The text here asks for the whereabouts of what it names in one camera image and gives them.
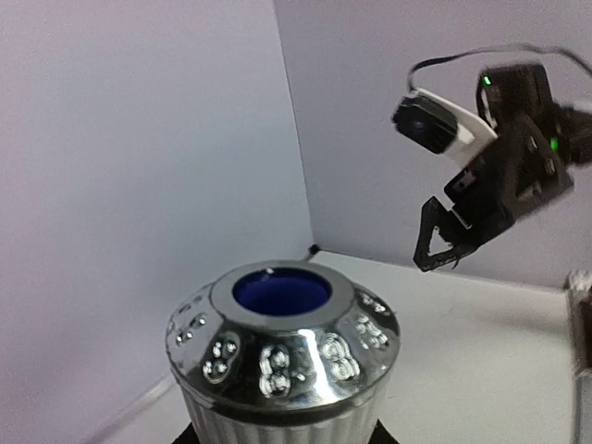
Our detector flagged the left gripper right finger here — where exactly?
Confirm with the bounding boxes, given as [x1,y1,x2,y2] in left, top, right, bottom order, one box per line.
[375,415,412,444]

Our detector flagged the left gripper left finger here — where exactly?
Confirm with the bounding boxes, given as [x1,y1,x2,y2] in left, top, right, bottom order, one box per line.
[172,424,201,444]

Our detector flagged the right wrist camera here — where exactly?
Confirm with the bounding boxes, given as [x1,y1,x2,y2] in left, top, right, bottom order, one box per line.
[392,89,497,168]

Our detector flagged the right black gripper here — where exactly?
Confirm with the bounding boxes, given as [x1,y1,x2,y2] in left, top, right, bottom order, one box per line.
[413,63,575,272]

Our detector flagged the white plastic water faucet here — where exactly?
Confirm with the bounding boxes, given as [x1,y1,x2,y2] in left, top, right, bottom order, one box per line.
[165,260,401,443]

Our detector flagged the white elbow pipe fitting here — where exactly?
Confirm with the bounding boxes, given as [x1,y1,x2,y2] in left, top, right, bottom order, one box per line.
[565,270,591,444]

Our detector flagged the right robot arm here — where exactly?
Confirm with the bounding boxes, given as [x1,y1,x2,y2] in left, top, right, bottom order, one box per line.
[413,62,591,271]

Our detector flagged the black right camera cable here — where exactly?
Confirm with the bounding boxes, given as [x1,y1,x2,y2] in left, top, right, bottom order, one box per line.
[406,43,592,93]

